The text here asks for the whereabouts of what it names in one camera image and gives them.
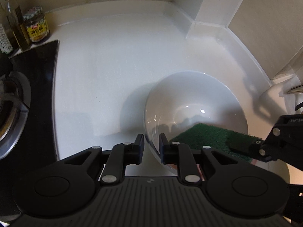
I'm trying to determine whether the pink green scrub sponge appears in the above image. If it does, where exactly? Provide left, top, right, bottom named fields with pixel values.
left=170, top=124, right=261, bottom=163

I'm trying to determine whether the white ceramic bowl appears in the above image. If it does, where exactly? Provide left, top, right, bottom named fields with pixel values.
left=144, top=71, right=248, bottom=161

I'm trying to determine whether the metal pot rim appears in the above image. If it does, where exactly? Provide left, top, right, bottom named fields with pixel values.
left=287, top=84, right=303, bottom=94

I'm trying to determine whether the black glass gas stove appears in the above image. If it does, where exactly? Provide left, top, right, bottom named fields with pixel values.
left=1, top=40, right=60, bottom=165

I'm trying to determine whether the clear bottle white label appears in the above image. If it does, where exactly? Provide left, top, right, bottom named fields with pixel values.
left=0, top=6, right=19, bottom=57

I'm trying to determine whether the yellow label sauce jar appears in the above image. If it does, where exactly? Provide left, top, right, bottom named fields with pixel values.
left=23, top=6, right=50, bottom=44

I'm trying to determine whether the dark oil bottle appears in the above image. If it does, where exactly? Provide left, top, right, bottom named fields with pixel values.
left=5, top=0, right=31, bottom=51

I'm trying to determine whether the metal gas burner ring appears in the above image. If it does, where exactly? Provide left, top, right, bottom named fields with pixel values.
left=0, top=71, right=32, bottom=160

